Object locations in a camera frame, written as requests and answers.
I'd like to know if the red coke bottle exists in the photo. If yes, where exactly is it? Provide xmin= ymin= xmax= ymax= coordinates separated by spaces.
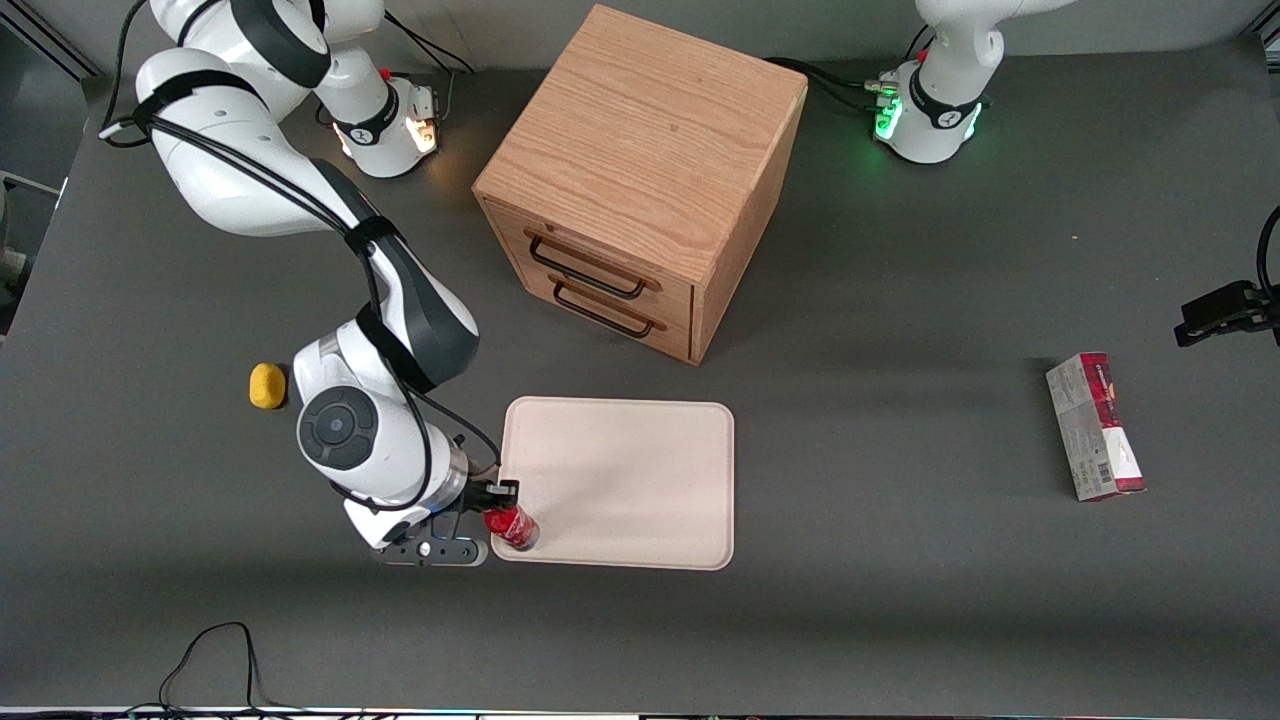
xmin=484 ymin=505 xmax=542 ymax=554

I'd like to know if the black looped table cable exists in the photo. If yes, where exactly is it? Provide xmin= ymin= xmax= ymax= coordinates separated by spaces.
xmin=100 ymin=621 xmax=401 ymax=720

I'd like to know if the black cable along right arm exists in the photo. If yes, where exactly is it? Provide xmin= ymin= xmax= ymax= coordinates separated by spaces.
xmin=98 ymin=0 xmax=503 ymax=506

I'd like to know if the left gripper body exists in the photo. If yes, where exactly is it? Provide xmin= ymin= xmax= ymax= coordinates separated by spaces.
xmin=1245 ymin=282 xmax=1280 ymax=347

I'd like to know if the black right arm base cable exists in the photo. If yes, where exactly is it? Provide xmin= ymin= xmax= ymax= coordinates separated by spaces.
xmin=380 ymin=10 xmax=479 ymax=126

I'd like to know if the black arm base cable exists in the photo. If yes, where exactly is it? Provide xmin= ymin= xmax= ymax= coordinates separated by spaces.
xmin=764 ymin=56 xmax=901 ymax=113
xmin=380 ymin=10 xmax=479 ymax=126

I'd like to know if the wooden drawer front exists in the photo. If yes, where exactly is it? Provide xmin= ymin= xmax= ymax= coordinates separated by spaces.
xmin=515 ymin=262 xmax=694 ymax=362
xmin=492 ymin=208 xmax=695 ymax=313

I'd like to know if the red and grey carton box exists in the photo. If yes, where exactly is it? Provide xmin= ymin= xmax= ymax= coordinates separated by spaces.
xmin=1045 ymin=351 xmax=1147 ymax=503

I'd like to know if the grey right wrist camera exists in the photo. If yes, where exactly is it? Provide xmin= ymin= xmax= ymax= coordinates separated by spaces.
xmin=374 ymin=537 xmax=490 ymax=569

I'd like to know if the beige plastic tray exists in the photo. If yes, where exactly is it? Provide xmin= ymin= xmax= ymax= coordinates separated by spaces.
xmin=490 ymin=396 xmax=736 ymax=572

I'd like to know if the oak wooden drawer cabinet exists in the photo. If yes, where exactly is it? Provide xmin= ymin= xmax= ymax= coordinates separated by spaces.
xmin=472 ymin=4 xmax=809 ymax=367

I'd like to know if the black left arm base cable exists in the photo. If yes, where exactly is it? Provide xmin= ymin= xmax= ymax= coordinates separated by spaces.
xmin=764 ymin=56 xmax=901 ymax=113

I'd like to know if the black metal drawer handle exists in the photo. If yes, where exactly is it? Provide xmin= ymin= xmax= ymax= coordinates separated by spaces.
xmin=548 ymin=272 xmax=669 ymax=339
xmin=524 ymin=228 xmax=663 ymax=301

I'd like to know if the yellow lemon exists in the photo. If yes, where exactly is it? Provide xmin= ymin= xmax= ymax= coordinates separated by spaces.
xmin=248 ymin=362 xmax=289 ymax=411

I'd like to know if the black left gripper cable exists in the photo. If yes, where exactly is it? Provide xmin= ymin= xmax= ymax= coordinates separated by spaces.
xmin=1256 ymin=205 xmax=1280 ymax=301

